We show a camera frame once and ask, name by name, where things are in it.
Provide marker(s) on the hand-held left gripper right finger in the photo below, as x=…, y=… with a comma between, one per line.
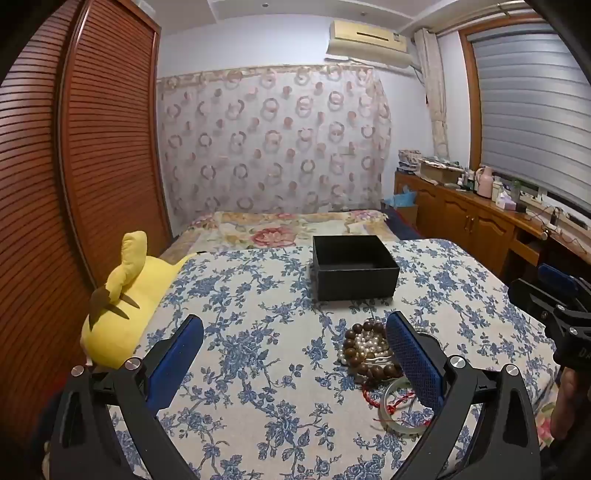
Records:
x=415, y=364

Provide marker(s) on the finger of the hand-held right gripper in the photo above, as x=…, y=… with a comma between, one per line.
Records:
x=558, y=277
x=531, y=295

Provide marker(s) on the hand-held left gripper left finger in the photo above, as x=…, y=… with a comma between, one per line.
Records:
x=178, y=360

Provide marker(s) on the translucent green bangle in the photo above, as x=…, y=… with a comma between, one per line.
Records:
x=400, y=427

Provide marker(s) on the black square box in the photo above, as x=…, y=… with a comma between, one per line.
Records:
x=355, y=284

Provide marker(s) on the person's right hand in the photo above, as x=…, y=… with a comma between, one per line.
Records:
x=575, y=406

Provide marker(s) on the blue floral blanket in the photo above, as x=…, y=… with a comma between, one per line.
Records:
x=258, y=350

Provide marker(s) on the yellow plush toy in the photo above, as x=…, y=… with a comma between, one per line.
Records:
x=124, y=295

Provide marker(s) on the long wooden cabinet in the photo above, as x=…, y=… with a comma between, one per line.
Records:
x=480, y=226

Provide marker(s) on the tissue box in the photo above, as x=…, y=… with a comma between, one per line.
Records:
x=504, y=201

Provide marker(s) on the pink thermos jug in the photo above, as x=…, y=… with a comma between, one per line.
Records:
x=484, y=184

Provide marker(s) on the dark blue bed sheet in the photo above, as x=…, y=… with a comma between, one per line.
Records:
x=404, y=228

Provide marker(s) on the pink floral quilt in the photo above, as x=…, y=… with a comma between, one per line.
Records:
x=272, y=233

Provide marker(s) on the blue plastic bag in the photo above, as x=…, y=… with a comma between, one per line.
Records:
x=401, y=199

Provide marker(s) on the stack of papers and boxes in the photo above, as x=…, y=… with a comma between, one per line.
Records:
x=429, y=166

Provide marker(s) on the grey window blind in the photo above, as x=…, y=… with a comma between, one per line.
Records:
x=531, y=106

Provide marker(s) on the white lace curtain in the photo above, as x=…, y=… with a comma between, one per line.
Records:
x=436, y=92

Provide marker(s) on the wooden louvered wardrobe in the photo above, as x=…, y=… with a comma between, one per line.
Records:
x=106, y=138

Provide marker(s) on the cream air conditioner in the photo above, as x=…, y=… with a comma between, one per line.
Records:
x=364, y=44

